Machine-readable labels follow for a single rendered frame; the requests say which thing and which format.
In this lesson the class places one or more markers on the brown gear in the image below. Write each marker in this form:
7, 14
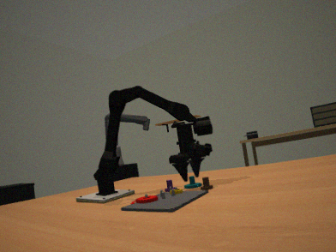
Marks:
206, 184

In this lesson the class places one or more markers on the teal gear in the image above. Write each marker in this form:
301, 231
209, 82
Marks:
192, 183

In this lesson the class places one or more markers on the red gear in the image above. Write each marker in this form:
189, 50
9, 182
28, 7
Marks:
149, 199

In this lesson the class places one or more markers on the purple gear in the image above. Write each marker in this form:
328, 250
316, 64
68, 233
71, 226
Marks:
169, 183

